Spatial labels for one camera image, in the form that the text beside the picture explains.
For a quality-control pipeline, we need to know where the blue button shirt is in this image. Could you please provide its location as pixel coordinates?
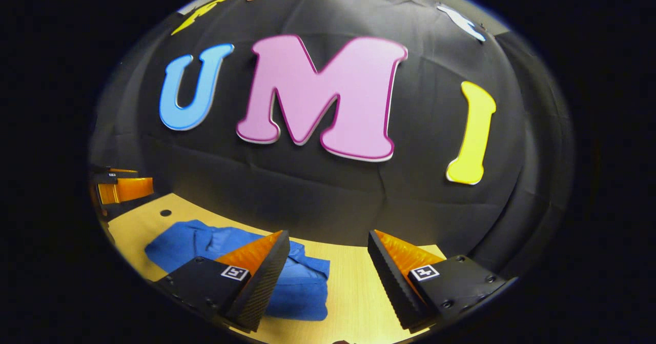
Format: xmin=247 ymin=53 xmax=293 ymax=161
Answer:
xmin=145 ymin=219 xmax=331 ymax=321

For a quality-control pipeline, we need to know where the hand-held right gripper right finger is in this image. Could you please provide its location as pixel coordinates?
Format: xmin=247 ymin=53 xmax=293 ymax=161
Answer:
xmin=367 ymin=229 xmax=515 ymax=333

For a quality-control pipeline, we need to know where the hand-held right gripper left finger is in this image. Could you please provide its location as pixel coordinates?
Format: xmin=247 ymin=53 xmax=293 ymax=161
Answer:
xmin=153 ymin=230 xmax=291 ymax=333

